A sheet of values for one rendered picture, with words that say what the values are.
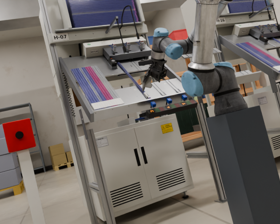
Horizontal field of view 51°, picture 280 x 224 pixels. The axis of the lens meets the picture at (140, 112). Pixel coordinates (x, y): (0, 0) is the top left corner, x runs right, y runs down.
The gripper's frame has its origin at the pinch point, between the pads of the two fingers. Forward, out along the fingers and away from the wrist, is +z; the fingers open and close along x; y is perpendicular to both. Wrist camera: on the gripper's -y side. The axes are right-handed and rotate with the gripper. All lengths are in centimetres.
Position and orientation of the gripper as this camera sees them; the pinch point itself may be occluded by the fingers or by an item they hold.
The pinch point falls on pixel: (150, 86)
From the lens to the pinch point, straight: 171.3
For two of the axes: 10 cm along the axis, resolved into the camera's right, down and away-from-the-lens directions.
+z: -1.0, 7.8, 6.2
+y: 7.4, 4.7, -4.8
